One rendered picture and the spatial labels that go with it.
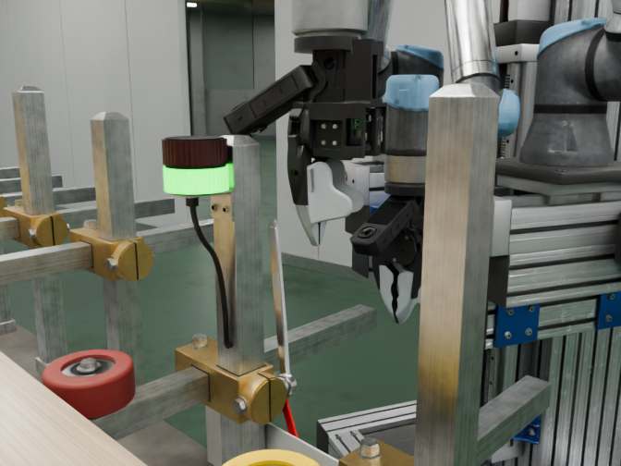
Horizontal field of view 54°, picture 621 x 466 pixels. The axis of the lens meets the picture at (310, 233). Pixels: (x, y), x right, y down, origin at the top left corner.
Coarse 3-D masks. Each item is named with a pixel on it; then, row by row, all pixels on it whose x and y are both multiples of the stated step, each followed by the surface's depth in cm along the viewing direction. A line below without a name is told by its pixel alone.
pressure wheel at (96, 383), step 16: (80, 352) 59; (96, 352) 59; (112, 352) 59; (48, 368) 55; (64, 368) 56; (80, 368) 56; (96, 368) 56; (112, 368) 55; (128, 368) 56; (48, 384) 53; (64, 384) 52; (80, 384) 52; (96, 384) 53; (112, 384) 54; (128, 384) 55; (64, 400) 53; (80, 400) 52; (96, 400) 53; (112, 400) 54; (128, 400) 56; (96, 416) 53
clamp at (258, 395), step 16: (176, 352) 69; (192, 352) 68; (208, 352) 68; (176, 368) 69; (208, 368) 64; (272, 368) 64; (224, 384) 63; (240, 384) 61; (256, 384) 61; (272, 384) 62; (208, 400) 65; (224, 400) 63; (240, 400) 61; (256, 400) 60; (272, 400) 62; (240, 416) 62; (256, 416) 61; (272, 416) 62
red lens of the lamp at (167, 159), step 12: (168, 144) 54; (180, 144) 53; (192, 144) 53; (204, 144) 53; (216, 144) 54; (168, 156) 54; (180, 156) 53; (192, 156) 53; (204, 156) 54; (216, 156) 54
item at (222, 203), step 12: (180, 168) 54; (192, 168) 54; (204, 168) 54; (228, 192) 58; (192, 204) 56; (216, 204) 60; (228, 204) 58; (192, 216) 57; (216, 216) 60; (228, 216) 59; (204, 240) 58; (216, 264) 59; (228, 336) 62; (228, 348) 62
